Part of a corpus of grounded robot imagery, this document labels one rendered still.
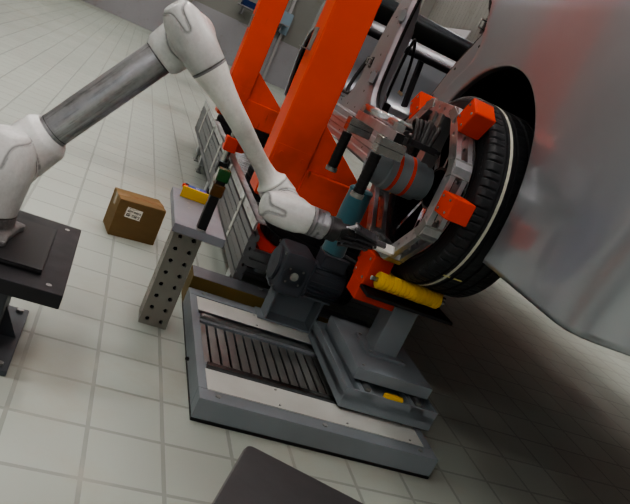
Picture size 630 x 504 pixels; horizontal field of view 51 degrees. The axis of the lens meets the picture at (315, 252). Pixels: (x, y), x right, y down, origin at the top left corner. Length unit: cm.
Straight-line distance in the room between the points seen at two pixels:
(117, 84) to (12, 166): 38
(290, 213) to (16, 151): 74
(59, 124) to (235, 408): 95
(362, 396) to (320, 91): 113
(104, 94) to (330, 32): 94
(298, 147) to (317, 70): 30
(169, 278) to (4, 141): 80
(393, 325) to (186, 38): 121
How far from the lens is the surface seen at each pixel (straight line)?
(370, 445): 220
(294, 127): 259
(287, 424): 208
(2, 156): 186
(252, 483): 129
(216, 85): 185
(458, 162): 205
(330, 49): 258
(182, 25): 183
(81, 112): 203
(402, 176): 220
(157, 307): 243
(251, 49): 448
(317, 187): 266
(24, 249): 192
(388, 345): 244
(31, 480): 167
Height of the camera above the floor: 105
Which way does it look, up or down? 14 degrees down
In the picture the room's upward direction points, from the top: 25 degrees clockwise
